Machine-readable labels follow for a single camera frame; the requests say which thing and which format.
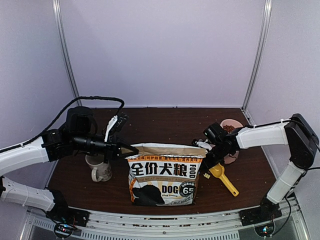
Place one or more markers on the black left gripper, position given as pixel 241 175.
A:
pixel 112 148

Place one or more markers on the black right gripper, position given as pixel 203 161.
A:
pixel 206 165

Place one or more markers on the yellow plastic scoop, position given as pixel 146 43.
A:
pixel 218 171

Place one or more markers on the dog food bag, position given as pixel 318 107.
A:
pixel 164 174

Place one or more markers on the yellow binder clip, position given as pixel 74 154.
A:
pixel 206 175

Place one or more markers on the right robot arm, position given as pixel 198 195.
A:
pixel 295 133

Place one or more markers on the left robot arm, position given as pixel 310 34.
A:
pixel 73 136

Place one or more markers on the cream ceramic mug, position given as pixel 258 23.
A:
pixel 100 171

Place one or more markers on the brown kibble in pink bowl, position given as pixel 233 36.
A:
pixel 228 128

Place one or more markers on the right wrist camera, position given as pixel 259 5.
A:
pixel 204 144

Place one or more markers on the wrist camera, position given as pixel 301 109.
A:
pixel 204 144
pixel 115 124

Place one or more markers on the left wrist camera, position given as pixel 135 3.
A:
pixel 115 124

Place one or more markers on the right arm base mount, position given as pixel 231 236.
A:
pixel 262 220

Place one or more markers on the aluminium front rail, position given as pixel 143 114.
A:
pixel 223 225

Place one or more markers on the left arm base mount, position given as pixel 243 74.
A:
pixel 67 221

